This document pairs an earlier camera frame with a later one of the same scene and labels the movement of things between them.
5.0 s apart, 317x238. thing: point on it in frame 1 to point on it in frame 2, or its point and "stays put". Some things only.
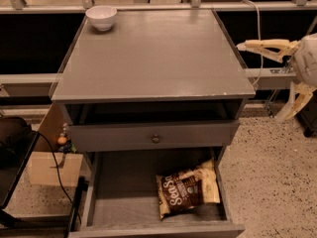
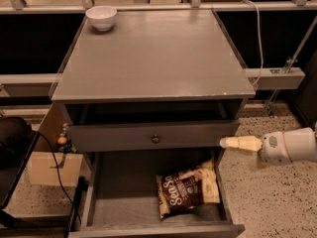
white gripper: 307,61 to 272,148
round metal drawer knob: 156,139 stays put
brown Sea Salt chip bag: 184,189 stays put
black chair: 18,140 stays put
